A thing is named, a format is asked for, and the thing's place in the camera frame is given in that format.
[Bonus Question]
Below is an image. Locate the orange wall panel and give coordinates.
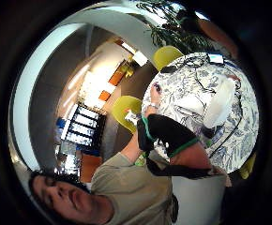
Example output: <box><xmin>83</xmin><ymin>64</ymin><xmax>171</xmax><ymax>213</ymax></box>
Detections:
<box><xmin>98</xmin><ymin>89</ymin><xmax>112</xmax><ymax>102</ymax></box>
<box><xmin>107</xmin><ymin>70</ymin><xmax>126</xmax><ymax>87</ymax></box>

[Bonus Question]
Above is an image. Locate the dark shelf unit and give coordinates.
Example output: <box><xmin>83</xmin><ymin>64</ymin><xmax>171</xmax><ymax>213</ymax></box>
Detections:
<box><xmin>60</xmin><ymin>103</ymin><xmax>107</xmax><ymax>153</ymax></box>

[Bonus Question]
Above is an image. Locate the white printed box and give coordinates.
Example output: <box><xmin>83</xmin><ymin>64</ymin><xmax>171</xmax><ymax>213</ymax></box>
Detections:
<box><xmin>124</xmin><ymin>109</ymin><xmax>141</xmax><ymax>127</ymax></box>

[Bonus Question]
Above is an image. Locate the person in olive shirt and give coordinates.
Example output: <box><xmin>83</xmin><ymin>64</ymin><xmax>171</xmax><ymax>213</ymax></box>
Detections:
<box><xmin>27</xmin><ymin>151</ymin><xmax>231</xmax><ymax>225</ymax></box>

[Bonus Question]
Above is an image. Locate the yellow chair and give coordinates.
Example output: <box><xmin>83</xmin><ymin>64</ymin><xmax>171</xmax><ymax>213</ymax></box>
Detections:
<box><xmin>238</xmin><ymin>152</ymin><xmax>258</xmax><ymax>181</ymax></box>
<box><xmin>152</xmin><ymin>45</ymin><xmax>185</xmax><ymax>71</ymax></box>
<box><xmin>112</xmin><ymin>95</ymin><xmax>144</xmax><ymax>135</ymax></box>

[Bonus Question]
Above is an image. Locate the black cable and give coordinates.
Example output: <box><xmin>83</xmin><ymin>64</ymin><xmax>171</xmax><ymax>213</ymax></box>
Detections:
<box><xmin>208</xmin><ymin>78</ymin><xmax>245</xmax><ymax>158</ymax></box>

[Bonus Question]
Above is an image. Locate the black phone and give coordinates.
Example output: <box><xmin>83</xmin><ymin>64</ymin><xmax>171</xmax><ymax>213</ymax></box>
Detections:
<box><xmin>159</xmin><ymin>65</ymin><xmax>178</xmax><ymax>75</ymax></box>

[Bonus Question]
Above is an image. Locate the white plastic bottle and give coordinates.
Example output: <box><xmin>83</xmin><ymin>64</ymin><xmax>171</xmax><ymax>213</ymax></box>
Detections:
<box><xmin>201</xmin><ymin>75</ymin><xmax>237</xmax><ymax>139</ymax></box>

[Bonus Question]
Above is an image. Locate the green indoor plant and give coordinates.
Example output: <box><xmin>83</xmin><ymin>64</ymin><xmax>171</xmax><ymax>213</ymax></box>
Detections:
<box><xmin>135</xmin><ymin>1</ymin><xmax>215</xmax><ymax>54</ymax></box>

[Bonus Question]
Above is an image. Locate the blue floral tablecloth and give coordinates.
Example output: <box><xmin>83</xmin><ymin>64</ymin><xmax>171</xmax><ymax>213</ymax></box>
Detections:
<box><xmin>141</xmin><ymin>52</ymin><xmax>260</xmax><ymax>174</ymax></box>

